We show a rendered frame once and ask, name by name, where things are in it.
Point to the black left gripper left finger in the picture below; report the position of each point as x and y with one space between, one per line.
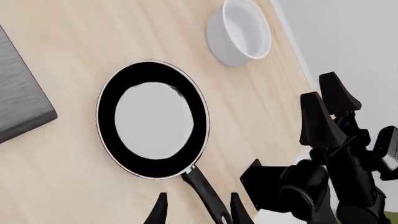
159 212

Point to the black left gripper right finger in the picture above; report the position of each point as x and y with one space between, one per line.
238 213

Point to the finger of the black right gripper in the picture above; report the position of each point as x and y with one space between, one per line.
337 95
317 126

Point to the black frying pan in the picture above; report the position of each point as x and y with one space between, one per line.
155 121

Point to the grey cabinet shelf board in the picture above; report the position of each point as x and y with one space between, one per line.
18 98

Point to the flat plate on black stalk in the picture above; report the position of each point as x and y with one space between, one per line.
264 182

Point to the white ceramic bowl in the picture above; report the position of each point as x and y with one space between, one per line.
245 30

